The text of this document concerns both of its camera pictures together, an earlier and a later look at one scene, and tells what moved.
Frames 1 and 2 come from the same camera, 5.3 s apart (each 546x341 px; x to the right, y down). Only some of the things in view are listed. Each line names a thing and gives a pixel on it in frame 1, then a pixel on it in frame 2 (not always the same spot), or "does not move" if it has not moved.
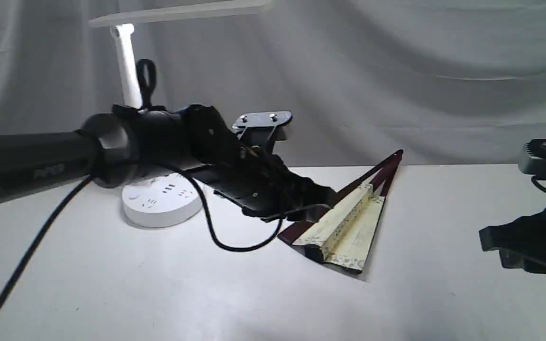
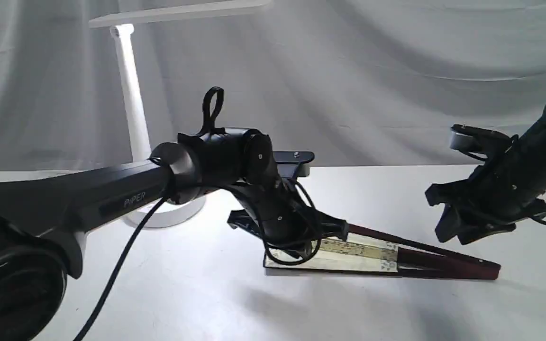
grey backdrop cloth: [448, 82] does not move
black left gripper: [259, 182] to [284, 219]
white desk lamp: [173, 198] does not move
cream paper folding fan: [341, 237] to [361, 249]
